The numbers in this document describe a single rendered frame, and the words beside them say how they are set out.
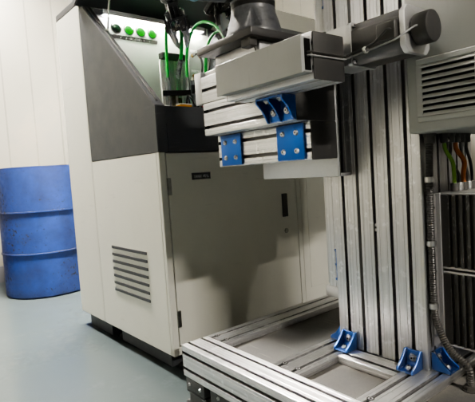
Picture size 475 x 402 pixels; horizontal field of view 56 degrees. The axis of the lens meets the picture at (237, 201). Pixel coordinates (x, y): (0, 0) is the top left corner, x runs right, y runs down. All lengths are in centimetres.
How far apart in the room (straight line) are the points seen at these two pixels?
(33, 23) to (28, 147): 96
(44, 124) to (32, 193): 100
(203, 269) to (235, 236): 19
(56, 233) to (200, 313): 153
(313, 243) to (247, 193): 46
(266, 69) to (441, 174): 49
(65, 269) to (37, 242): 24
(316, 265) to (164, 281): 78
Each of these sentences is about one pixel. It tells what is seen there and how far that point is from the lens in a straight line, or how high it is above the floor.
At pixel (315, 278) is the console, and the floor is 19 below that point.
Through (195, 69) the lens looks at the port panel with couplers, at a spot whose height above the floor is 123.
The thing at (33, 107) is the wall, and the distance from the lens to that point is 388.
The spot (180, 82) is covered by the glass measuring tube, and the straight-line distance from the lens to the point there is 227.
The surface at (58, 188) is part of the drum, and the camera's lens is 302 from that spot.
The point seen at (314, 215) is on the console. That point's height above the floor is 48.
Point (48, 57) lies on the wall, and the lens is 400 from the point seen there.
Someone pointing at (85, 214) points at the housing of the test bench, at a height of 55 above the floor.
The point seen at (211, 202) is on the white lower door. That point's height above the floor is 60.
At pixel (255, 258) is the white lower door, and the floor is 35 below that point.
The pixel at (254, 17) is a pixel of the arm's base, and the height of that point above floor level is 109.
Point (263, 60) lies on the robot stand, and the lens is 94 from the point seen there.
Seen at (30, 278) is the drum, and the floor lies 13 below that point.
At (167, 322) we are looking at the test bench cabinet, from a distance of 167.
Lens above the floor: 71
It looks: 4 degrees down
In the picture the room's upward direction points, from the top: 4 degrees counter-clockwise
